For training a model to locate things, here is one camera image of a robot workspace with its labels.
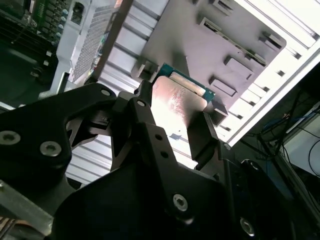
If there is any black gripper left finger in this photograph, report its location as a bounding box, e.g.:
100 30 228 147
0 79 195 223

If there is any silver topped CPU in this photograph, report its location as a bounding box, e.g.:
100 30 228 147
149 63 217 133

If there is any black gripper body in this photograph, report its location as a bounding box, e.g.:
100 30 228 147
51 164 236 240

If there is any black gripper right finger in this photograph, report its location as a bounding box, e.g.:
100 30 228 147
186 112 267 240

